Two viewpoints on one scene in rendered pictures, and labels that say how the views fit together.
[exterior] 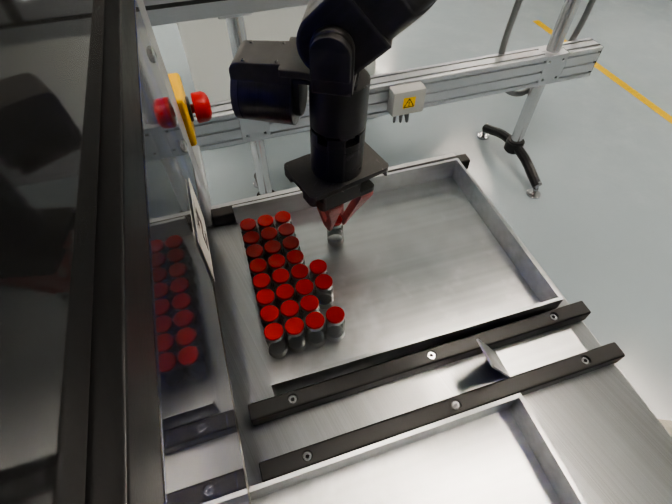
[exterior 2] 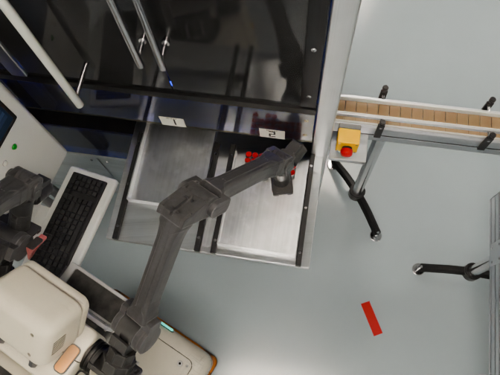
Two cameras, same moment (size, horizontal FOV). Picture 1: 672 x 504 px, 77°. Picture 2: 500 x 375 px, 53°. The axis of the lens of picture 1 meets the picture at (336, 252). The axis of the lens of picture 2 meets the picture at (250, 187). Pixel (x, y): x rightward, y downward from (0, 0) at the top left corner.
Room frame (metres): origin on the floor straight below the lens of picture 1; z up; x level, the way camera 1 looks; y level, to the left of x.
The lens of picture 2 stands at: (0.61, -0.52, 2.54)
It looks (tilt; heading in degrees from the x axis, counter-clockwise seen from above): 70 degrees down; 126
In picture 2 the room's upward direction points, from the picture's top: 9 degrees counter-clockwise
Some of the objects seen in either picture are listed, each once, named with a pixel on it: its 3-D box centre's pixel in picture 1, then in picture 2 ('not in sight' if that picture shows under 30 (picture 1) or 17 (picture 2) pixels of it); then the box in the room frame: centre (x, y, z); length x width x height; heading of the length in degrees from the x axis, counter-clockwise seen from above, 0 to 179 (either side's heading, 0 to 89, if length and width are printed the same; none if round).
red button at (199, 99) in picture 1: (196, 107); (346, 150); (0.51, 0.19, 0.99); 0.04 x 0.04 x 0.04; 18
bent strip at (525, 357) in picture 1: (535, 346); (209, 223); (0.20, -0.21, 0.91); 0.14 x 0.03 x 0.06; 107
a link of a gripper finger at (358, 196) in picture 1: (333, 199); not in sight; (0.36, 0.00, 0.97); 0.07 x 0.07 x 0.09; 32
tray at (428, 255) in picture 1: (382, 256); (264, 202); (0.33, -0.06, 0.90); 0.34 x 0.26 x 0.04; 107
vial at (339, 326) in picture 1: (335, 324); not in sight; (0.23, 0.00, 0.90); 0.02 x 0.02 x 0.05
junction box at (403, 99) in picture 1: (406, 99); not in sight; (1.32, -0.24, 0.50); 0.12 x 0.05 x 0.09; 108
